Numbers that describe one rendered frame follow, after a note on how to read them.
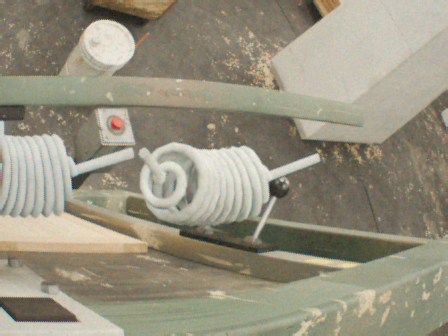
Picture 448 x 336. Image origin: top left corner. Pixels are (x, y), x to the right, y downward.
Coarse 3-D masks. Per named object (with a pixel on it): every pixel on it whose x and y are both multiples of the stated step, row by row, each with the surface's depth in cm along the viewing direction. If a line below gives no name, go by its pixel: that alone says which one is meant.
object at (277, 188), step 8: (272, 184) 114; (280, 184) 113; (288, 184) 114; (272, 192) 114; (280, 192) 113; (272, 200) 114; (264, 216) 113; (264, 224) 113; (256, 232) 112; (248, 240) 111; (256, 240) 111
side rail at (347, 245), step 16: (144, 208) 172; (160, 224) 167; (176, 224) 162; (224, 224) 150; (240, 224) 146; (256, 224) 142; (272, 224) 139; (288, 224) 138; (304, 224) 138; (272, 240) 139; (288, 240) 135; (304, 240) 132; (320, 240) 129; (336, 240) 125; (352, 240) 122; (368, 240) 119; (384, 240) 116; (400, 240) 113; (416, 240) 111; (432, 240) 110; (320, 256) 128; (336, 256) 125; (352, 256) 122; (368, 256) 118; (384, 256) 115
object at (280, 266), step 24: (96, 216) 146; (120, 216) 141; (144, 240) 131; (168, 240) 125; (192, 240) 119; (216, 264) 115; (240, 264) 110; (264, 264) 106; (288, 264) 102; (312, 264) 98; (336, 264) 97
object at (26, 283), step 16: (0, 112) 36; (16, 112) 37; (0, 128) 40; (0, 272) 44; (16, 272) 45; (32, 272) 46; (0, 288) 39; (16, 288) 40; (32, 288) 41; (48, 288) 41; (64, 304) 39; (80, 304) 40; (0, 320) 31; (80, 320) 36; (96, 320) 37
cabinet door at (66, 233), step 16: (0, 224) 119; (16, 224) 123; (32, 224) 126; (48, 224) 130; (64, 224) 134; (80, 224) 135; (0, 240) 100; (16, 240) 103; (32, 240) 106; (48, 240) 109; (64, 240) 112; (80, 240) 115; (96, 240) 118; (112, 240) 121; (128, 240) 123
